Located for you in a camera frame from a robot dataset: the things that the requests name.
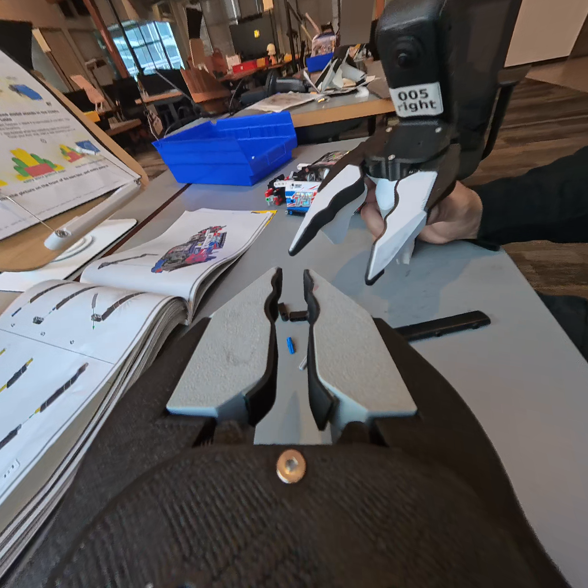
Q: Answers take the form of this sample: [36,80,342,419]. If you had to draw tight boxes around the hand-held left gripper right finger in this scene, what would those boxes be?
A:
[303,269,419,432]

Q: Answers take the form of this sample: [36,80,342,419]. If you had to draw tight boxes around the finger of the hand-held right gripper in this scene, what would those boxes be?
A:
[365,170,437,286]
[288,163,368,257]

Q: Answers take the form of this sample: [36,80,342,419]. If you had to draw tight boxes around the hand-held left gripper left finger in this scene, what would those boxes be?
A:
[165,267,283,427]

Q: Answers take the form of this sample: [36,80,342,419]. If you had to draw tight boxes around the black double connector brick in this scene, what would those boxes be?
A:
[396,322,432,343]

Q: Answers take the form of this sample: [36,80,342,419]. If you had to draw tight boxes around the person's right forearm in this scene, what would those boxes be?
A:
[475,147,588,244]

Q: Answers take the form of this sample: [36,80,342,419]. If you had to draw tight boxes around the person's right hand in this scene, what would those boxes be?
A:
[360,177,483,244]

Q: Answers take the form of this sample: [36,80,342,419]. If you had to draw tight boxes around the partly built toy car model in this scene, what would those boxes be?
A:
[264,151,364,217]

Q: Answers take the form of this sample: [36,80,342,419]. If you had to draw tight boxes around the idle white black gripper tool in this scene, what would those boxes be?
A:
[315,46,368,95]

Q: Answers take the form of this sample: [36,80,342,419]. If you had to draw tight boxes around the wooden background table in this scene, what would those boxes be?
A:
[230,87,396,129]

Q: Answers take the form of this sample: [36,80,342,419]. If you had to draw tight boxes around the scattered printed papers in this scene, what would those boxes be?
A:
[248,92,318,113]

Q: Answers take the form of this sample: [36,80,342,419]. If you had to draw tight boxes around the blue storage bin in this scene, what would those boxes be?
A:
[152,111,298,187]

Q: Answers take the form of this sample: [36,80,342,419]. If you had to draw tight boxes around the open instruction booklet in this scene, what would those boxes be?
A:
[0,208,278,575]

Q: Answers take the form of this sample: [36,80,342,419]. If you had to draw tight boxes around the wooden document stand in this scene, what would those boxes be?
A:
[0,46,150,274]

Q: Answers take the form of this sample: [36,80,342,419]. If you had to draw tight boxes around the printed instruction sheet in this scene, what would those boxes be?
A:
[0,51,141,242]

